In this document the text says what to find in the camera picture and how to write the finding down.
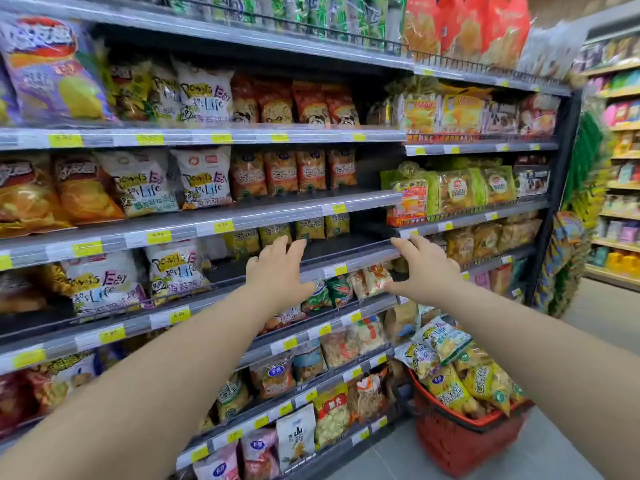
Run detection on person's left hand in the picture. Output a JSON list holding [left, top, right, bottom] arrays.
[[245, 235, 317, 315]]

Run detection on person's right hand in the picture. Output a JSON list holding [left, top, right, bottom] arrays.
[[383, 234, 463, 309]]

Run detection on row of yellow snack packets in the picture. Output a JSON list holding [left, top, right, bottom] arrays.
[[222, 212, 352, 259]]

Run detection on grey store shelving unit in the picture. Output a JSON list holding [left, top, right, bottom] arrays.
[[0, 0, 583, 480]]

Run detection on white printed snack package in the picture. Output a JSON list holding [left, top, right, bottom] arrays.
[[149, 62, 179, 123], [42, 250, 149, 318], [172, 59, 236, 127], [95, 149, 180, 219], [169, 146, 235, 211], [145, 239, 212, 307]]

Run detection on red plastic shopping basket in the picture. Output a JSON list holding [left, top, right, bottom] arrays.
[[407, 367, 535, 478]]

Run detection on person's left forearm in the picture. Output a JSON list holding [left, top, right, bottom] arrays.
[[0, 287, 311, 480]]

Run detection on person's right forearm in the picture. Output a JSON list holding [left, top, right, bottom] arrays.
[[425, 279, 640, 480]]

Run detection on yellow brown bread bag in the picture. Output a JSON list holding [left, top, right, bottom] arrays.
[[445, 227, 476, 267], [497, 217, 543, 254], [472, 222, 502, 259]]

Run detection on green blue bag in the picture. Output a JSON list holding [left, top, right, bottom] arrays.
[[299, 279, 335, 314]]

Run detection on pale prawn cracker bag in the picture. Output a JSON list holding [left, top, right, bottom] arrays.
[[362, 264, 395, 297], [349, 269, 372, 301]]

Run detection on tan pastry pack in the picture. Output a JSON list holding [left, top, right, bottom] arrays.
[[383, 300, 420, 345]]

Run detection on green shrimp print bag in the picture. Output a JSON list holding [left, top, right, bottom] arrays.
[[325, 274, 355, 309]]

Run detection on orange bread pack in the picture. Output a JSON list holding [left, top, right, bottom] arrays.
[[489, 263, 515, 295]]

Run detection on red yellow multipack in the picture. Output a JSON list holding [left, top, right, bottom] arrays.
[[381, 162, 429, 228]]

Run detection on pale red noodle bag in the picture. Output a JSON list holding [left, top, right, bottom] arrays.
[[319, 328, 362, 369], [349, 316, 389, 355]]

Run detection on orange bag blue badge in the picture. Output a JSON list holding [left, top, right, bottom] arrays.
[[249, 354, 297, 401]]

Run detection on orange brown crisp bag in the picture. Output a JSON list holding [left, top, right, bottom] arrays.
[[327, 147, 359, 189], [295, 148, 329, 193], [229, 149, 269, 201], [263, 148, 299, 197]]

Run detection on orange white bag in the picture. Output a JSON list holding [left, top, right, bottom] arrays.
[[347, 372, 389, 423]]

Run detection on white cookie box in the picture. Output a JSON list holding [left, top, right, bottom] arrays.
[[513, 164, 551, 198]]

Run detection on pale bag red label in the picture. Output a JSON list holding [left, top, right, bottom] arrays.
[[313, 383, 351, 451]]

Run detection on white ink drawing bag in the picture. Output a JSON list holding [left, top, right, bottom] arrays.
[[275, 403, 317, 473]]

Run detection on gold brown pack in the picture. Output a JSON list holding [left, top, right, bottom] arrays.
[[367, 99, 396, 127]]

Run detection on red panda print bag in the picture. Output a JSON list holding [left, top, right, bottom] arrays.
[[229, 77, 261, 125], [292, 82, 331, 128], [322, 84, 361, 128], [255, 79, 296, 127]]

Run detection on white brown box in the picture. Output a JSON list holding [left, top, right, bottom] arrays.
[[482, 102, 521, 135]]

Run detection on pink red pack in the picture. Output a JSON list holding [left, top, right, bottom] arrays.
[[517, 94, 561, 138]]

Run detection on orange chip bag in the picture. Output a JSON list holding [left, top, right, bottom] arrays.
[[53, 154, 126, 225], [0, 153, 73, 238]]

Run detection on yellow white chip bag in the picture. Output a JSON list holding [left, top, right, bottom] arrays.
[[107, 59, 153, 121]]

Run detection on yellow printed bag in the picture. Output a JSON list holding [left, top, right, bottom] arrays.
[[25, 350, 99, 417]]

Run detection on large orange red bag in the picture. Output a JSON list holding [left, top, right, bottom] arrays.
[[479, 0, 532, 71], [402, 0, 443, 55], [439, 0, 486, 63]]

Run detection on assorted colourful background goods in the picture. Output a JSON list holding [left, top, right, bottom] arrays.
[[575, 34, 640, 275]]

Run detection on dark brown bag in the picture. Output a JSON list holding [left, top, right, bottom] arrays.
[[0, 272, 49, 315]]

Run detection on dark red bag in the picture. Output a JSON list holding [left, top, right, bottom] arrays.
[[0, 372, 39, 437]]

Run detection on purple chip bag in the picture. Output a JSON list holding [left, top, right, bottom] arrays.
[[0, 64, 21, 127], [0, 12, 117, 127]]

